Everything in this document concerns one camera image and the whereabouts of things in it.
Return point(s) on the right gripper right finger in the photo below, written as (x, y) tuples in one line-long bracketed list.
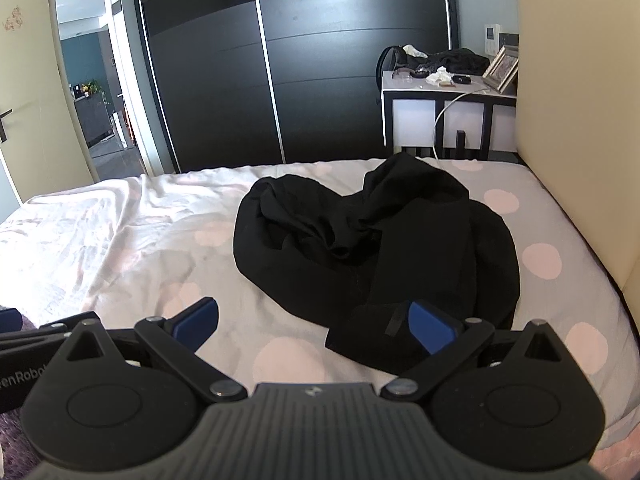
[(450, 343)]

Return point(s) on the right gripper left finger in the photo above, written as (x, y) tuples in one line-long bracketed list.
[(172, 343)]

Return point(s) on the black pants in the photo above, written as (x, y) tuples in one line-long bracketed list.
[(354, 264)]

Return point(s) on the black clothes on table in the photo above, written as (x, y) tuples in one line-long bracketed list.
[(420, 65)]

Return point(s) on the purple fuzzy blanket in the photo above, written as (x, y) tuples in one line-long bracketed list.
[(18, 457)]

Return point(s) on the polka dot bed sheet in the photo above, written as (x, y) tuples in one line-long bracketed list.
[(145, 246)]

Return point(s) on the beige door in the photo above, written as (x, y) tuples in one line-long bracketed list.
[(43, 149)]

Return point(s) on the white black side table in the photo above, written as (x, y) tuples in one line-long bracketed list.
[(461, 119)]

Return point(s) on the white crumpled tissue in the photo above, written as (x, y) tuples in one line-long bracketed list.
[(440, 78)]

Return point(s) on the black sliding wardrobe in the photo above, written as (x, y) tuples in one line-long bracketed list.
[(259, 82)]

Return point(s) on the cream headboard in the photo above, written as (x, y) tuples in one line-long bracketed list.
[(578, 118)]

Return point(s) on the picture frame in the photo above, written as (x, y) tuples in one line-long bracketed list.
[(502, 69)]

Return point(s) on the wall intercom panel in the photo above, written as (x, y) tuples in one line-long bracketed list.
[(492, 39)]

